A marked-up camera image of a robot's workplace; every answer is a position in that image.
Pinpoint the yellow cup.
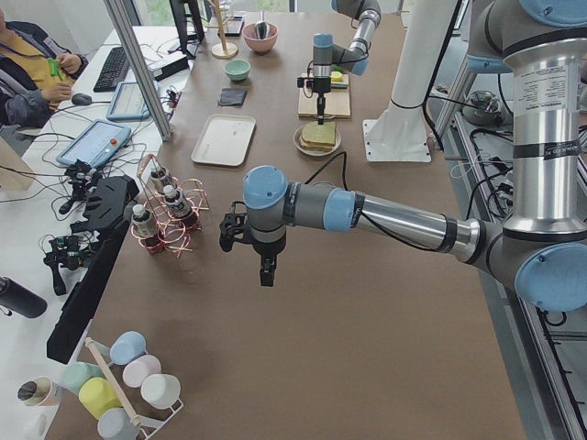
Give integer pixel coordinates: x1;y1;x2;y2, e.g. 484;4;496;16
78;377;122;420

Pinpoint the mint green bowl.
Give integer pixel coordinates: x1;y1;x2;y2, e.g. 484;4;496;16
224;60;250;82

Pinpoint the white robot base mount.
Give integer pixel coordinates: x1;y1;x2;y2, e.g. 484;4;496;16
363;0;461;162

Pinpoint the bamboo cutting board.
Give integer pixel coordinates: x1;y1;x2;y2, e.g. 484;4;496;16
297;73;351;118

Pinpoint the black keyboard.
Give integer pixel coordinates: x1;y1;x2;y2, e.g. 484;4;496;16
93;47;130;93

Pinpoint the grey folded cloth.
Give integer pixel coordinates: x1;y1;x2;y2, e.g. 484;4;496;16
218;87;248;106

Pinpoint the cream rabbit serving tray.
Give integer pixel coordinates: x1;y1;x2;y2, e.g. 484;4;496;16
191;114;256;167

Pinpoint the wooden mug stand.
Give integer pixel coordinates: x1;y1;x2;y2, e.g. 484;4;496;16
207;0;238;60

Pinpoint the white cup rack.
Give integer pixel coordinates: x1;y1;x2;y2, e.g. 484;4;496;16
84;337;184;439

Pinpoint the white round plate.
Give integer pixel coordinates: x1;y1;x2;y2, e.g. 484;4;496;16
293;126;341;157

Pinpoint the tea bottle front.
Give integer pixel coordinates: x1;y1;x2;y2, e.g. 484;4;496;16
163;184;197;230

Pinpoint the pink cup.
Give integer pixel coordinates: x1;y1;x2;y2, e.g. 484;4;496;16
122;354;161;389

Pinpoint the pink bowl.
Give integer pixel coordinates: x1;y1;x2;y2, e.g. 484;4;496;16
242;23;278;54

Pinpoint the tea bottle right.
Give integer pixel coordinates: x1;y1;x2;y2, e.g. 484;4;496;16
150;168;176;194

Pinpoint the aluminium frame post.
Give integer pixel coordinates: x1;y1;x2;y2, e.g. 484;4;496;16
104;0;172;142

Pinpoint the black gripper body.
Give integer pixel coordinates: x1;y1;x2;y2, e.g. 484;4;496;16
312;76;331;96
252;237;284;270

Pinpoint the copper wire bottle rack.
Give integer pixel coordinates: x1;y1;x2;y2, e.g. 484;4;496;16
130;153;210;256

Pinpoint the black bottle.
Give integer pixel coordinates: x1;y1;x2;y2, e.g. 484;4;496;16
1;277;47;318

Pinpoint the blue teach pendant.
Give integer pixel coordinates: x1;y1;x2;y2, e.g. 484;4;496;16
56;119;131;169
106;82;150;122

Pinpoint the grey cup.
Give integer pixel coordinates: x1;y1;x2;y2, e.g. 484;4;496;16
97;408;139;440

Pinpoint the blue cup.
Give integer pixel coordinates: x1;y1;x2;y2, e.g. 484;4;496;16
110;331;146;366

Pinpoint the white cup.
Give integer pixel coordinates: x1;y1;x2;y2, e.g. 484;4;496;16
140;373;181;410

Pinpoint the green cup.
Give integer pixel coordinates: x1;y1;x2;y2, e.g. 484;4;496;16
61;361;104;395

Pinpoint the bread slice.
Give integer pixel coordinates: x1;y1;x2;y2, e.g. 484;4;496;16
298;137;340;155
301;121;337;145

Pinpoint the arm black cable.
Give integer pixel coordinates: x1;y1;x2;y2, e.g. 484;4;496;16
304;150;441;252

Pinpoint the steel shaker in bowl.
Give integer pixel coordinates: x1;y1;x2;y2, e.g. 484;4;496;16
254;19;271;40

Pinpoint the blue teach pendant far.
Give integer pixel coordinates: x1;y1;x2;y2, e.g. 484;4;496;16
106;82;150;122

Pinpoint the blue teach pendant near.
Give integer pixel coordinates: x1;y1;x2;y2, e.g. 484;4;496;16
56;119;131;169

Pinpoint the black computer mouse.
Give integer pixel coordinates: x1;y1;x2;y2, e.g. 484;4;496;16
71;93;93;106

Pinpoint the black camera bracket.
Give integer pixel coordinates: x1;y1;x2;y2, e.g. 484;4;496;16
46;175;138;364

